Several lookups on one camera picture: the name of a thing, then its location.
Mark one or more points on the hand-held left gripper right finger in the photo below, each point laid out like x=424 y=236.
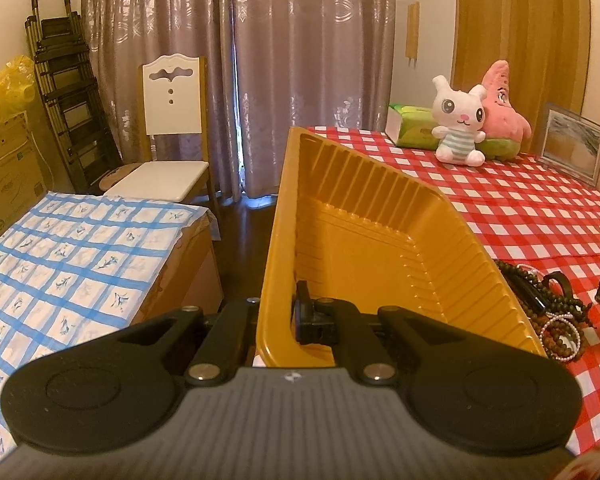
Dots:
x=312 y=325

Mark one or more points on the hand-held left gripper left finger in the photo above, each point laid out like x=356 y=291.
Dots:
x=240 y=320

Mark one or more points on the yellow plastic tray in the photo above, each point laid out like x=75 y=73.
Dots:
x=380 y=230

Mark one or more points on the plain brown cardboard box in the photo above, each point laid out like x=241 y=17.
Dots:
x=190 y=270

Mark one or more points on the brown round stool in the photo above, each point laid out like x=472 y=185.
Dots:
x=114 y=176

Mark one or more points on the blue checked white cloth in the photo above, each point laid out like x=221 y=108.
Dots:
x=55 y=270

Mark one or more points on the green tissue pack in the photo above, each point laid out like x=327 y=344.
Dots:
x=410 y=127

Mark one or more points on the white wooden chair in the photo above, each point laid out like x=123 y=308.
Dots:
x=170 y=110

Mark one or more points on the red checkered tablecloth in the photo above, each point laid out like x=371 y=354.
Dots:
x=530 y=210

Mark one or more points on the white bunny plush toy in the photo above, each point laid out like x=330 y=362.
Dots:
x=457 y=110

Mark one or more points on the folded black step ladder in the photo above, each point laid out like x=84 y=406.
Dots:
x=75 y=110

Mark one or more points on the printed cardboard box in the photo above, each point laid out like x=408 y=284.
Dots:
x=10 y=180

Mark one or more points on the pink starfish plush toy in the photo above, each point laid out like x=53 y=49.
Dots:
x=505 y=120

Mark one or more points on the grey patterned curtain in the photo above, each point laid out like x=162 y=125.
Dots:
x=310 y=35
x=155 y=10

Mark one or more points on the yellow plastic bag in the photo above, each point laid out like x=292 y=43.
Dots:
x=7 y=90

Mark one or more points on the wooden wall hook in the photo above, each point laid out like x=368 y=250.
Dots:
x=412 y=30

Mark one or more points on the silver picture frame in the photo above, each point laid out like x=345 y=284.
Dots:
x=572 y=145

